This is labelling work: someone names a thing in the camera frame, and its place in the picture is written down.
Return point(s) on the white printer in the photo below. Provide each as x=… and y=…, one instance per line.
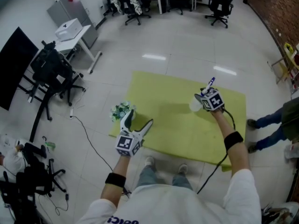
x=68, y=29

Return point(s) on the person's left leg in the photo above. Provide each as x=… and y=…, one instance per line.
x=146, y=176

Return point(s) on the black office chair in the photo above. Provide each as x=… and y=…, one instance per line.
x=50, y=69
x=132, y=3
x=220, y=3
x=25, y=190

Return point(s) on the white table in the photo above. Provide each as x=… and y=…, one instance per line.
x=79, y=39

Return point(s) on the grey metal cabinet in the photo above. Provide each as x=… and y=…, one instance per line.
x=74, y=9

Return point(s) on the person's right leg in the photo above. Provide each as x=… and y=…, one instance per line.
x=182, y=181

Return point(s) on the person's left forearm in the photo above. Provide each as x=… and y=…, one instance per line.
x=115, y=169

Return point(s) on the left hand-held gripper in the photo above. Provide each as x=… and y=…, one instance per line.
x=127, y=143

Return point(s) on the person's right forearm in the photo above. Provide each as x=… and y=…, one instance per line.
x=230, y=134

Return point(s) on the black wristband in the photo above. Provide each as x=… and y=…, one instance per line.
x=233, y=140
x=115, y=180

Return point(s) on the person's leg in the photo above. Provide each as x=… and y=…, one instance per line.
x=182, y=181
x=146, y=176

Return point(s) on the black right wristband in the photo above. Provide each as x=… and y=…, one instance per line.
x=233, y=140

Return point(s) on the black left wristband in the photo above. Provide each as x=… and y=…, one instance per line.
x=115, y=180

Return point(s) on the yellow-green cloth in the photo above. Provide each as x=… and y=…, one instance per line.
x=170, y=115

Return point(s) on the person's white shirt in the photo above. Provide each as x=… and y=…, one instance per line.
x=172, y=206

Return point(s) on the green bottle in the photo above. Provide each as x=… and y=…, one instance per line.
x=49, y=144

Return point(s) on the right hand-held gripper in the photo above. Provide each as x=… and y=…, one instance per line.
x=213, y=100

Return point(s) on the white power strip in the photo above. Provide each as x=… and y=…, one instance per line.
x=71, y=113

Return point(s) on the clear plastic bag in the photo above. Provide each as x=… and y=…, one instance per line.
x=291, y=153

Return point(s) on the person's left shoe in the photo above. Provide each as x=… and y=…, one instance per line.
x=149, y=161

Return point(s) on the large black screen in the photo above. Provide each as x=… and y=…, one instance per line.
x=14, y=66

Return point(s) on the person's right shoe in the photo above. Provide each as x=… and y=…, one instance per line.
x=183, y=169

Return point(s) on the person's shoe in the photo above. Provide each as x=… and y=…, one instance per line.
x=149, y=161
x=183, y=169

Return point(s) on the translucent spray bottle blue nozzle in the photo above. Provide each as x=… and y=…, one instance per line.
x=195, y=104

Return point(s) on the white flower bouquet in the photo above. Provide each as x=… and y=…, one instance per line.
x=120, y=109

